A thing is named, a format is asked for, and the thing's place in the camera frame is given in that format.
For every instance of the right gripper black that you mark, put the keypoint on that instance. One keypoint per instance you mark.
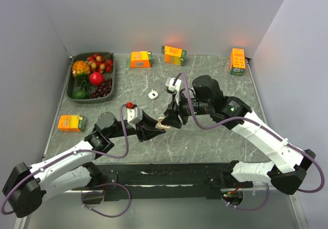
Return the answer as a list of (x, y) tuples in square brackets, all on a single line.
[(171, 119)]

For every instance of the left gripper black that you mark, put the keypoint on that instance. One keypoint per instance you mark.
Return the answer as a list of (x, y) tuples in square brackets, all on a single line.
[(143, 129)]

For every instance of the pink earbud charging case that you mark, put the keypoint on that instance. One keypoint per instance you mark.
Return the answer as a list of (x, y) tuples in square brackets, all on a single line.
[(159, 124)]

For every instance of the white earbud charging case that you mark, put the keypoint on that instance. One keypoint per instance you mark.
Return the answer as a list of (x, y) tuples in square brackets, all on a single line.
[(153, 95)]

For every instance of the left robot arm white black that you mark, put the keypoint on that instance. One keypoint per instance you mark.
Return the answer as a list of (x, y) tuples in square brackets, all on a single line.
[(29, 185)]

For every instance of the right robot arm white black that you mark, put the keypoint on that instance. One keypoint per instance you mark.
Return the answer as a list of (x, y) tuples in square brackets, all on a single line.
[(286, 169)]

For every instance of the dark purple grape bunch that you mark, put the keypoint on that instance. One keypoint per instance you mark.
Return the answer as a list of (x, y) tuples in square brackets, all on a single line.
[(103, 90)]

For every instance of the orange juice box back middle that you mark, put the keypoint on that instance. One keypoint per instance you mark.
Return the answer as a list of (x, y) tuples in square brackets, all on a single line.
[(173, 55)]

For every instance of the orange juice box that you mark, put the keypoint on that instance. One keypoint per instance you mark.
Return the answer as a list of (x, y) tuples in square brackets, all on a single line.
[(72, 123), (237, 62), (140, 59), (173, 55)]

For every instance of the red toy apple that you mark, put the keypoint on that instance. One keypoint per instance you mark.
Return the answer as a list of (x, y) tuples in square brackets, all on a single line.
[(96, 79)]

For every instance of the orange juice box back left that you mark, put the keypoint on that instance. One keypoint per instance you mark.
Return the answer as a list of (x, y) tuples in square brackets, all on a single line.
[(140, 59)]

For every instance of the green toy avocado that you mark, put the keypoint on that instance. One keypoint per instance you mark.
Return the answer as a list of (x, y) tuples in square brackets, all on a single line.
[(80, 94)]

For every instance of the orange juice box front left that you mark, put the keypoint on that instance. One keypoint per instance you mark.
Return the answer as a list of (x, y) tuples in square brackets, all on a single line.
[(72, 123)]

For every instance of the orange toy pineapple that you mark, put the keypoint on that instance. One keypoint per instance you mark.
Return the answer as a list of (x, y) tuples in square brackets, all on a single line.
[(81, 73)]

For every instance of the orange juice box back right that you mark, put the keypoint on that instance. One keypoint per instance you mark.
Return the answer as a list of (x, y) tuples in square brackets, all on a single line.
[(237, 62)]

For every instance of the dark grey fruit tray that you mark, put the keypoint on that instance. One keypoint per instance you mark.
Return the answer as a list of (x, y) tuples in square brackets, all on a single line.
[(71, 86)]

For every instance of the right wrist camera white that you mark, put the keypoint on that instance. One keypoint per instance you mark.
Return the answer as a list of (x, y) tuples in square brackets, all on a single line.
[(173, 86)]

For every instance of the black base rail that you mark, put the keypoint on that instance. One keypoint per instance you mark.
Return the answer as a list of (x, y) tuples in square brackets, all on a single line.
[(165, 180)]

